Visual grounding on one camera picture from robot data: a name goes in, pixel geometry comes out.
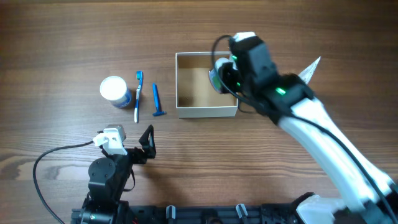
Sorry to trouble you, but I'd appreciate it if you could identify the black camera cable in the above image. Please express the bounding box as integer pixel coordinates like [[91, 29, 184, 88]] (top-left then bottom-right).
[[32, 140, 95, 224], [211, 34, 398, 218]]

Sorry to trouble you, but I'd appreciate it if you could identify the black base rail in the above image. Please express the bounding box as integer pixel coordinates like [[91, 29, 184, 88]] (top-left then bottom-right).
[[71, 203, 300, 224]]

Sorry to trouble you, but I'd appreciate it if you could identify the white cardboard box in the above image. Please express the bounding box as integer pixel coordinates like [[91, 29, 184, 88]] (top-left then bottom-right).
[[175, 52, 238, 118]]

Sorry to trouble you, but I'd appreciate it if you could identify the clear spray bottle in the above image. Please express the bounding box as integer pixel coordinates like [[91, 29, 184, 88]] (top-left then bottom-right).
[[208, 69, 223, 94]]

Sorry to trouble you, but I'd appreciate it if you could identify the white squeeze tube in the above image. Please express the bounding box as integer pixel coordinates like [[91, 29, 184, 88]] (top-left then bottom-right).
[[298, 56, 321, 85]]

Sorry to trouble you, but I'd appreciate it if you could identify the cotton swab tub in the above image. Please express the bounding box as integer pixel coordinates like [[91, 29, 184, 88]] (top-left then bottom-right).
[[99, 76, 132, 108]]

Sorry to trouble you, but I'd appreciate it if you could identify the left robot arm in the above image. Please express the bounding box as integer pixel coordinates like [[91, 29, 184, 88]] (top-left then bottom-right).
[[71, 124, 156, 224]]

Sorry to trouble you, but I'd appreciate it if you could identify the black right camera cable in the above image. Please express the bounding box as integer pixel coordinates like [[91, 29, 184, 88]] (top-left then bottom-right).
[[211, 34, 398, 218]]

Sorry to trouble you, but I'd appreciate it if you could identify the blue white toothbrush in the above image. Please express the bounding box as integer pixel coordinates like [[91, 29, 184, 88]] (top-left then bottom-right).
[[134, 70, 143, 123]]

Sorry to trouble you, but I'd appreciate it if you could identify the black left camera cable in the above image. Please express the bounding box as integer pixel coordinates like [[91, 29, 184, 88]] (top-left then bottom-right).
[[32, 140, 95, 224]]

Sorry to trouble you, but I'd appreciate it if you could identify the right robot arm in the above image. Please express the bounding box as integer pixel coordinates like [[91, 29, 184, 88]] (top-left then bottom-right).
[[212, 32, 397, 223]]

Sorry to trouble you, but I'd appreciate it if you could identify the blue disposable razor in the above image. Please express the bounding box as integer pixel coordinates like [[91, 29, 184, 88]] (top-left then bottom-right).
[[152, 83, 166, 116]]

